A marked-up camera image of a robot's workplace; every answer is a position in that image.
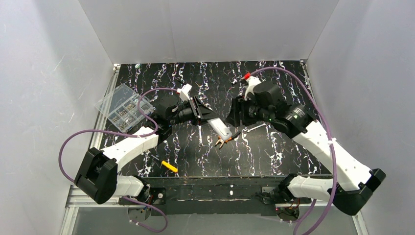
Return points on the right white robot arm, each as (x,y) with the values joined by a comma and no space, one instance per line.
(352,184)

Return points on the aluminium frame rail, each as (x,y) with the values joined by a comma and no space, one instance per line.
(76,198)

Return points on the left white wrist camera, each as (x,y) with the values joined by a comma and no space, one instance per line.
(184,91)

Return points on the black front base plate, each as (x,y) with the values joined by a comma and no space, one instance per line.
(215,195)

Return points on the white remote control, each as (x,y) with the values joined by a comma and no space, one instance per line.
(220,128)

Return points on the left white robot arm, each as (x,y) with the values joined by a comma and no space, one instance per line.
(98,175)

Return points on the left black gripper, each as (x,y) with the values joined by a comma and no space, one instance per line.
(197,110)

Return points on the yellow handled screwdriver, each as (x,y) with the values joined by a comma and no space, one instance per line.
(167,165)

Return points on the clear plastic screw box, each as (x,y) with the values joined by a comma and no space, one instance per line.
(120,108)

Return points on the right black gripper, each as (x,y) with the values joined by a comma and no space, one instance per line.
(241,111)

